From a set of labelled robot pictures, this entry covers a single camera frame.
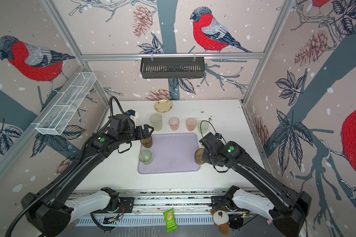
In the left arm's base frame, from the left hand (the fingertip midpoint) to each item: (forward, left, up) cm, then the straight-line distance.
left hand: (150, 127), depth 75 cm
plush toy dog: (-37, -35, -22) cm, 55 cm away
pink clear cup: (+19, -11, -22) cm, 31 cm away
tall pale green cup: (+18, +2, -20) cm, 27 cm away
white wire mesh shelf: (+1, +46, +6) cm, 47 cm away
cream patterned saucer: (+38, -1, -25) cm, 46 cm away
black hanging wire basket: (+52, -9, +2) cm, 53 cm away
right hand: (-11, -29, -9) cm, 32 cm away
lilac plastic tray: (-1, -10, -28) cm, 29 cm away
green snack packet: (-38, -11, -23) cm, 46 cm away
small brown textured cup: (+3, +6, -23) cm, 24 cm away
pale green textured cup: (+15, -32, -20) cm, 41 cm away
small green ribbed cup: (-6, +7, -25) cm, 26 cm away
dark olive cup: (-10, -26, -11) cm, 30 cm away
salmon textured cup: (+16, -23, -20) cm, 34 cm away
